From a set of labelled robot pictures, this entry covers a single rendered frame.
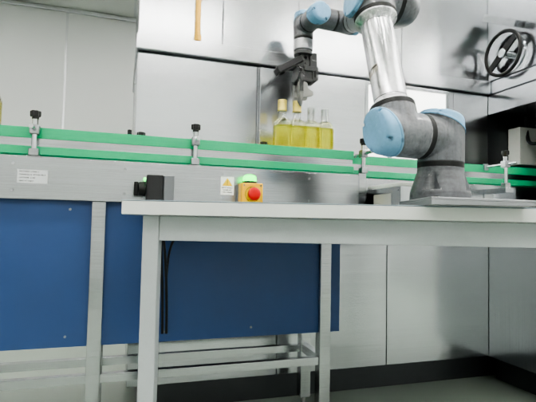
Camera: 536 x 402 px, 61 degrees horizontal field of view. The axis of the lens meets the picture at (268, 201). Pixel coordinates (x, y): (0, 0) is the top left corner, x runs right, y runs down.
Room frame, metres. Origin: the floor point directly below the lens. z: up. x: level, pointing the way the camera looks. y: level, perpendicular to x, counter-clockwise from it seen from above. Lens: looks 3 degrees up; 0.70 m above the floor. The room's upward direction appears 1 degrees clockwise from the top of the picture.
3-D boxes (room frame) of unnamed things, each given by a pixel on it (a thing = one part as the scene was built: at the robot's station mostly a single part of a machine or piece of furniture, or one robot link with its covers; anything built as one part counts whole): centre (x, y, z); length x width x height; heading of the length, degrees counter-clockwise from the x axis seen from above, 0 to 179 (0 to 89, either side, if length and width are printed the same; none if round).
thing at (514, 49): (2.02, -1.06, 1.49); 0.21 x 0.05 x 0.21; 18
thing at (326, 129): (1.73, -0.21, 0.99); 0.06 x 0.06 x 0.21; 17
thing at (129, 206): (1.84, -0.44, 0.73); 1.58 x 1.52 x 0.04; 90
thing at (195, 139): (1.41, 0.23, 0.94); 0.07 x 0.04 x 0.13; 18
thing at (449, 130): (1.18, -0.44, 0.93); 0.13 x 0.12 x 0.14; 110
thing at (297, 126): (1.69, -0.10, 0.99); 0.06 x 0.06 x 0.21; 18
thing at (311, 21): (1.61, -0.17, 1.45); 0.11 x 0.11 x 0.08; 20
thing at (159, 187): (1.35, 0.33, 0.79); 0.08 x 0.08 x 0.08; 18
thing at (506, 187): (1.83, -0.94, 0.90); 0.17 x 0.05 x 0.23; 18
